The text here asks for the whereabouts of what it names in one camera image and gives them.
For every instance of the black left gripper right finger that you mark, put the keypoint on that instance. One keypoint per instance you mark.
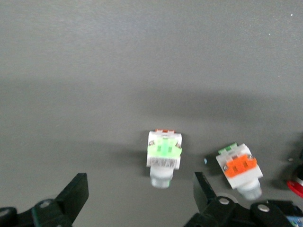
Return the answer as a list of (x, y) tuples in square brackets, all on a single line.
[(203, 191)]

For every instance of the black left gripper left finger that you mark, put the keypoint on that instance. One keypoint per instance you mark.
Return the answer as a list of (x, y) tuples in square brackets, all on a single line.
[(75, 196)]

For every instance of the white button orange contact face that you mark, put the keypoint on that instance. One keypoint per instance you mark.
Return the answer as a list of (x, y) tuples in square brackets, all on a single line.
[(240, 166)]

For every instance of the white button green contact face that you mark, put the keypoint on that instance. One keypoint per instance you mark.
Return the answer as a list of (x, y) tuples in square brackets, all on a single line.
[(163, 151)]

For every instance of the tiny pale speck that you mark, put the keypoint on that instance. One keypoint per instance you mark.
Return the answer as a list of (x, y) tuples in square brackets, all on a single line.
[(205, 161)]

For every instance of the dark grey table cover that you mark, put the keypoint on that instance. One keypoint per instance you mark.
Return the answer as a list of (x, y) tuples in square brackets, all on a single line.
[(94, 71)]

